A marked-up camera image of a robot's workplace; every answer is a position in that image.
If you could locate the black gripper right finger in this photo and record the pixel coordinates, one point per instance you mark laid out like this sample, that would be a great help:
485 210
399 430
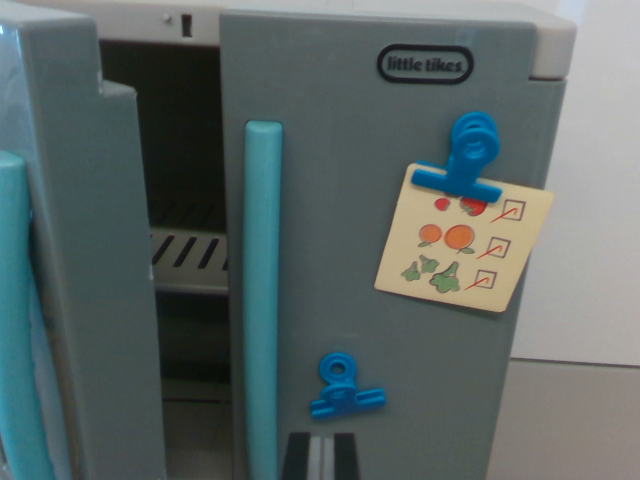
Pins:
346 457

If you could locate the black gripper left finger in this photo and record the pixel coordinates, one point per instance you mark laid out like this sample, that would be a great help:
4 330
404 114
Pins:
296 457

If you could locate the grey slotted fridge shelf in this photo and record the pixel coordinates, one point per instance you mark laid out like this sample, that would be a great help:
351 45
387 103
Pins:
192 281

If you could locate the toy fridge body white top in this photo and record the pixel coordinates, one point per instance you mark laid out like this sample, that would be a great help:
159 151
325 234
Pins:
552 45

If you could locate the small blue plastic clip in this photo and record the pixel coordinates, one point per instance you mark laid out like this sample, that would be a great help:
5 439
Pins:
341 396

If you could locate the cream shopping list card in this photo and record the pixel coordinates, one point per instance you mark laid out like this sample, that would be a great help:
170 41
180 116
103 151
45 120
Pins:
520 250

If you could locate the large blue plastic clip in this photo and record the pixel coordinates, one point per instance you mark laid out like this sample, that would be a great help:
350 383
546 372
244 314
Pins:
467 172

